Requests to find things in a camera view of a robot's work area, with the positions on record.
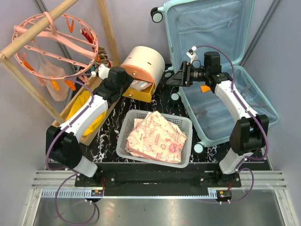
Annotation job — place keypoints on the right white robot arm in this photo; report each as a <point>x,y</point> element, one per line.
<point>250,131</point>

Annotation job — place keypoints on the black marble pattern mat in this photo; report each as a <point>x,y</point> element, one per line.
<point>103,146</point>

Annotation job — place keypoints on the translucent plastic bag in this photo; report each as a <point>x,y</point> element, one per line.
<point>58,89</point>

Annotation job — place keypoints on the aluminium rail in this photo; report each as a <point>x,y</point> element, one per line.
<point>263,179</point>

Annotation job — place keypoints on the orange capped tube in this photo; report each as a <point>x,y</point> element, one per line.
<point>205,88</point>

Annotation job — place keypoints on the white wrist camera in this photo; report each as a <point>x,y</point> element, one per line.
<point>191,53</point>
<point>102,72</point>

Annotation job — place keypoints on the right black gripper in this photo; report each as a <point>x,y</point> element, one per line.
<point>182,77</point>

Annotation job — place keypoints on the light blue ribbed suitcase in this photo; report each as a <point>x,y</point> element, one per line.
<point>212,25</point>

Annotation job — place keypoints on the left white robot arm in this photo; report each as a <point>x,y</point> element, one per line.
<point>62,143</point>

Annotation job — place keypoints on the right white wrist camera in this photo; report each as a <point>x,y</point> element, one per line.
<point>191,53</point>

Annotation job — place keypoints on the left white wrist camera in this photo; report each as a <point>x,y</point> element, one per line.
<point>102,72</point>

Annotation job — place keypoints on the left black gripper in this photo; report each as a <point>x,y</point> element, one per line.
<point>128,80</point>

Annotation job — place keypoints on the white cosmetic box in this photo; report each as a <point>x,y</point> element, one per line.
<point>140,85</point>

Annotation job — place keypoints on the brown striped sock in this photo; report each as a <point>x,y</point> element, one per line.
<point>102,58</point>

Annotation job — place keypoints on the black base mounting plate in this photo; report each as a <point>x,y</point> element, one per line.
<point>149,180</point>

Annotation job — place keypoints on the red hanging sock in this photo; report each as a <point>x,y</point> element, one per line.
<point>86,34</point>

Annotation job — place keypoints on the pink toy washing machine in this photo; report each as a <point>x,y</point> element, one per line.
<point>144,64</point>

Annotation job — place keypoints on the yellow cloth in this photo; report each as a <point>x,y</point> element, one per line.
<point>77,105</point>

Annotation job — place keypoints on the cream pink cartoon print cloth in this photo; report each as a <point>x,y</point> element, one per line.
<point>155,138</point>

